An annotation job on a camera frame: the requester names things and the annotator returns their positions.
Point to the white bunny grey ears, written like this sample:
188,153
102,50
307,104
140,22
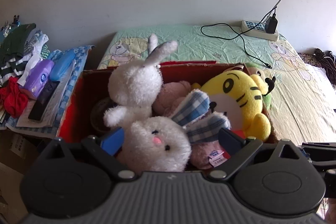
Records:
134,86

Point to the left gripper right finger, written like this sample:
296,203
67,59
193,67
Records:
241,152

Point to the pink teddy bear plush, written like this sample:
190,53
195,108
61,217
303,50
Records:
193,110

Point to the blue checkered cloth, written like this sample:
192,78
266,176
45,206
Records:
81,54

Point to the red cardboard box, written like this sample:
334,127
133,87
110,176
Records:
92,87

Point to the red cloth bundle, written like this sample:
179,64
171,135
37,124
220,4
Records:
13,100

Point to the black charger adapter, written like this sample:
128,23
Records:
271,24

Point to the white bunny plaid ears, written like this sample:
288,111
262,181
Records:
155,144

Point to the white paper sheets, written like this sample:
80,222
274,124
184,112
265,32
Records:
52,108

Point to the yellow tiger plush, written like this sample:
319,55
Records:
239,97

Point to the dark green striped garment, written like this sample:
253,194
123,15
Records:
13,57

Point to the green frog plush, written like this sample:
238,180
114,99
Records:
265,84

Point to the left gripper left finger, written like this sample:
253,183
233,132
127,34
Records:
104,149

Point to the black remote control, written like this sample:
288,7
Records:
42,101

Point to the white power strip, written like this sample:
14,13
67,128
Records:
253,29

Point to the green cartoon bed sheet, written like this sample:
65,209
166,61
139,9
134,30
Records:
303,100

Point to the purple tissue pack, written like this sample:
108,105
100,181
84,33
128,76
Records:
37,78

